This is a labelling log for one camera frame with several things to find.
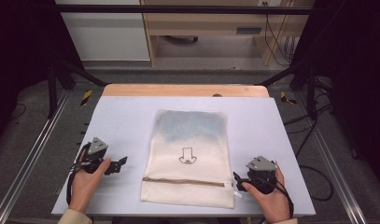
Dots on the black curtain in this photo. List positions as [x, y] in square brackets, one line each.
[19, 56]
[355, 77]

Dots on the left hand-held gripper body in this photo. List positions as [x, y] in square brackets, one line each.
[95, 155]

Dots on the black horizontal frame bar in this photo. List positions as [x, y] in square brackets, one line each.
[178, 9]

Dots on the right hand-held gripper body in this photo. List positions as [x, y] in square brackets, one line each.
[261, 174]

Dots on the white cabinet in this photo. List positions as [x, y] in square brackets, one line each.
[106, 34]

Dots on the aluminium floor rail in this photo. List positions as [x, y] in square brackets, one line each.
[337, 174]
[25, 165]

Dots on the person's right hand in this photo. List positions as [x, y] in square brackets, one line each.
[271, 202]

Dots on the white wall socket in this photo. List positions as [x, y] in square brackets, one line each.
[269, 2]

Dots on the black metal stand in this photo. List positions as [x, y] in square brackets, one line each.
[52, 90]
[310, 90]

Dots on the person's left hand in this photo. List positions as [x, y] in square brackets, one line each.
[85, 186]

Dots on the light wooden desk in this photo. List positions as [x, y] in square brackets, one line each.
[206, 23]

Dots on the yellow black floor tape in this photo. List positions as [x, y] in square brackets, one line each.
[86, 97]
[285, 98]

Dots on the cream mesh laundry bag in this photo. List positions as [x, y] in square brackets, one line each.
[187, 146]

